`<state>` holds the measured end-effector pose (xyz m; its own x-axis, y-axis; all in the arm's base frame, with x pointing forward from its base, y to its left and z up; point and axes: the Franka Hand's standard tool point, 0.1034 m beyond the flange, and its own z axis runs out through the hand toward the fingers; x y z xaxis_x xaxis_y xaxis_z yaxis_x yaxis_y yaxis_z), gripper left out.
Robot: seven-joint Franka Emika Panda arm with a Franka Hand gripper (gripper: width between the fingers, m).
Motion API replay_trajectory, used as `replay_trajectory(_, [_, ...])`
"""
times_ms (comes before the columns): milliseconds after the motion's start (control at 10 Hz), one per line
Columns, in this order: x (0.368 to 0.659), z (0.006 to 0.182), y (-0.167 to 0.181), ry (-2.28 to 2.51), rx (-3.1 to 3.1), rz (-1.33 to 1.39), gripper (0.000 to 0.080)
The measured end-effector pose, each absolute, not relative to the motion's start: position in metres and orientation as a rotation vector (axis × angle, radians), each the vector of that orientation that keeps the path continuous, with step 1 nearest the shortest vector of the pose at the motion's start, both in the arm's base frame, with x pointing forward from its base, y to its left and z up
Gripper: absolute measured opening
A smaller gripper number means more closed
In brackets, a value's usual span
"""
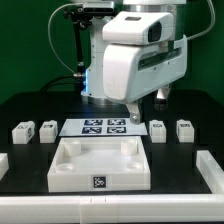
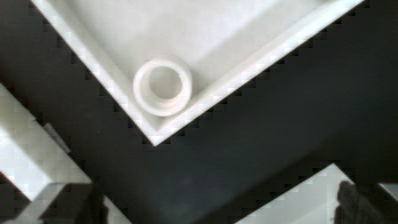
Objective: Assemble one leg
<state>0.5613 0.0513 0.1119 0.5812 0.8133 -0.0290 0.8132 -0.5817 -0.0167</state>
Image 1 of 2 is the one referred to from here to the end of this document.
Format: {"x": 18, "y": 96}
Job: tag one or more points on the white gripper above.
{"x": 141, "y": 58}

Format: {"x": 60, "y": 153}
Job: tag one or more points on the white square tabletop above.
{"x": 99, "y": 164}

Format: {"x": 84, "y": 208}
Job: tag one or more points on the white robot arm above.
{"x": 175, "y": 7}

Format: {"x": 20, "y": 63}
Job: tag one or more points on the paper sheet with tags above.
{"x": 101, "y": 127}

